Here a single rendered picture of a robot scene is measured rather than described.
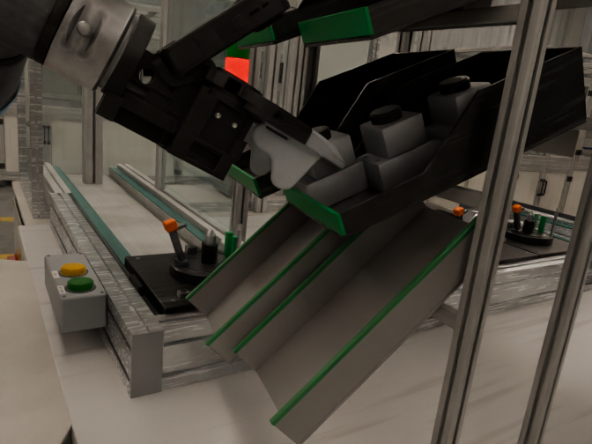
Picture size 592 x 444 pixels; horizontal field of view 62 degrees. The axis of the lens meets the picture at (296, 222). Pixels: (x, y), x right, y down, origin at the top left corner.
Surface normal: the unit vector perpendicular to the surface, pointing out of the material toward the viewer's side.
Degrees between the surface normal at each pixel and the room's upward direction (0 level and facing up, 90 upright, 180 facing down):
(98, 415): 0
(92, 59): 114
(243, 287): 45
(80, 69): 131
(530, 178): 90
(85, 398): 0
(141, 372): 90
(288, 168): 86
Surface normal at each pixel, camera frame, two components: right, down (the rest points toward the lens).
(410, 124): 0.37, 0.27
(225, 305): -0.58, -0.68
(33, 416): 0.11, -0.96
